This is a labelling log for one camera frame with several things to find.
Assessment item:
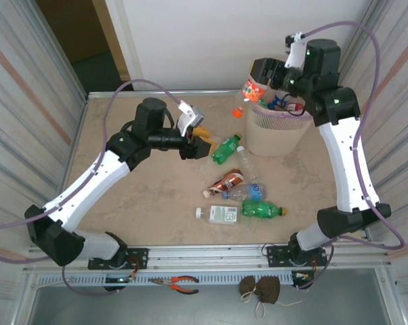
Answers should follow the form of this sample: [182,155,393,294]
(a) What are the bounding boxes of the green plastic bottle yellow cap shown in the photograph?
[241,200,289,219]
[210,131,243,166]

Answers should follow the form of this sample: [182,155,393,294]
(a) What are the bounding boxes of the orange label bottle orange cap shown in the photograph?
[231,76,270,119]

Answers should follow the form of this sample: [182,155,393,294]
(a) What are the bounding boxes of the copper brown label bottle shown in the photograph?
[203,168,245,199]

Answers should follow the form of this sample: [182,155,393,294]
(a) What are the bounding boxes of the clear unlabelled bottle white cap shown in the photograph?
[235,145,265,186]

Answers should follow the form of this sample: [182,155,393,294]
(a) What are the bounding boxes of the clear bottle light blue label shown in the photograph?
[222,183,269,203]

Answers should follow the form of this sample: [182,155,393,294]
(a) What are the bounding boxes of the green white label bottle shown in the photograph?
[195,204,242,226]

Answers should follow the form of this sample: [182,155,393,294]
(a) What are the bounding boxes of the pink bin liner bag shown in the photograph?
[246,72,313,131]

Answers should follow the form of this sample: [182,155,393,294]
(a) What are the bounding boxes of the beige plastic waste bin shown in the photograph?
[244,64,315,157]

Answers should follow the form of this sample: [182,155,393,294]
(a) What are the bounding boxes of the brown cloth pouch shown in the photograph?
[254,276,281,304]
[238,276,258,295]

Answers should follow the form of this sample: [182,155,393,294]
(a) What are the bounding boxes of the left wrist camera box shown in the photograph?
[176,100,206,137]

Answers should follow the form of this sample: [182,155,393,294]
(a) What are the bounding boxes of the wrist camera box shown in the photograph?
[283,31,309,68]
[176,100,206,137]

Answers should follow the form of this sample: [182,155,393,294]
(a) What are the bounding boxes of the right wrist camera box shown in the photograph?
[283,31,309,68]

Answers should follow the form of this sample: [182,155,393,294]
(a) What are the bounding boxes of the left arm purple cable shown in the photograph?
[0,79,184,298]

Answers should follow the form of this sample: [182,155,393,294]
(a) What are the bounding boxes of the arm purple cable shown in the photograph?
[297,20,407,291]
[0,79,184,298]

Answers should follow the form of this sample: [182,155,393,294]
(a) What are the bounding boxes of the aluminium table edge rail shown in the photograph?
[87,88,245,100]

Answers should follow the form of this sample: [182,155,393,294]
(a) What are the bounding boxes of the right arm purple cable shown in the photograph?
[297,20,407,291]

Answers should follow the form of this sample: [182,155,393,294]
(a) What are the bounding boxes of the aluminium mounting rail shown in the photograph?
[22,242,393,272]

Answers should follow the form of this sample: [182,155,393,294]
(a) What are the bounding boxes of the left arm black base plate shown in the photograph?
[87,247,149,271]

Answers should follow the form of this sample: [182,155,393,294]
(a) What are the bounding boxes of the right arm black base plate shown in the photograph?
[266,244,329,269]

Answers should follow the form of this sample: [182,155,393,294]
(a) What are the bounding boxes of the white slotted cable duct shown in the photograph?
[33,272,295,288]

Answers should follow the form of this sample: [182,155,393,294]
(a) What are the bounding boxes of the orange handled pliers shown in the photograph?
[148,276,200,294]

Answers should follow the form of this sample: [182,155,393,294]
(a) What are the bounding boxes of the beige pouch string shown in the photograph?
[240,291,304,320]

